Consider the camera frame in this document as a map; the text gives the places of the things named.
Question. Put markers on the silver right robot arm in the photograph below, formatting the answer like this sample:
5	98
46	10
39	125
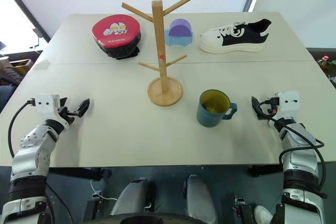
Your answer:
299	161

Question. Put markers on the black table frame bar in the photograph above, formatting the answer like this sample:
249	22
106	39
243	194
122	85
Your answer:
78	172

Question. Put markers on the white shoe tip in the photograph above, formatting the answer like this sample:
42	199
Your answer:
262	214

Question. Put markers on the brown wooden box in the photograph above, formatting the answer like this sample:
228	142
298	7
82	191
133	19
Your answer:
21	66

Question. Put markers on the silver robot leg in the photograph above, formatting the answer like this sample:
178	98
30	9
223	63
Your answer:
131	195
199	197

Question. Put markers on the wooden mug tree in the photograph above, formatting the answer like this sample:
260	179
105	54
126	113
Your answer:
159	51

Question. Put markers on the purple half-round block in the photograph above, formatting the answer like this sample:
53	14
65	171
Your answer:
179	27

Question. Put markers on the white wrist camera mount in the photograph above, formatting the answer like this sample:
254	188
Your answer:
288	102
46	102

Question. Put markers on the dark rounded robot body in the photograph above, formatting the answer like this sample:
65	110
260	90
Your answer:
147	219

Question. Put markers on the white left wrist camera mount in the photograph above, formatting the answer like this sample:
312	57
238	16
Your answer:
46	102

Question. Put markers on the red round lidded box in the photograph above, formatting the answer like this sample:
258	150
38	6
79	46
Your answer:
115	31

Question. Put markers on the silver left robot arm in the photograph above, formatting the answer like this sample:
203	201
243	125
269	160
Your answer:
29	155

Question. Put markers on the bottle with red cap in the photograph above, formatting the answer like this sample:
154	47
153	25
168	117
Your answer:
325	62

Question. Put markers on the blue mug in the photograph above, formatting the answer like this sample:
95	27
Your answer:
208	117

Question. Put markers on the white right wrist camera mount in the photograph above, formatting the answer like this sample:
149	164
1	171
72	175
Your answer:
288	102

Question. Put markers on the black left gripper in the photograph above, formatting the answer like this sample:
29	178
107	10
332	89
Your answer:
67	115

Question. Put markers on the white and black sneaker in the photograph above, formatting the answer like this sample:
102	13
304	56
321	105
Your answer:
236	39

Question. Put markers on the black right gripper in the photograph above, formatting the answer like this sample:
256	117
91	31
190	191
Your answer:
270	113

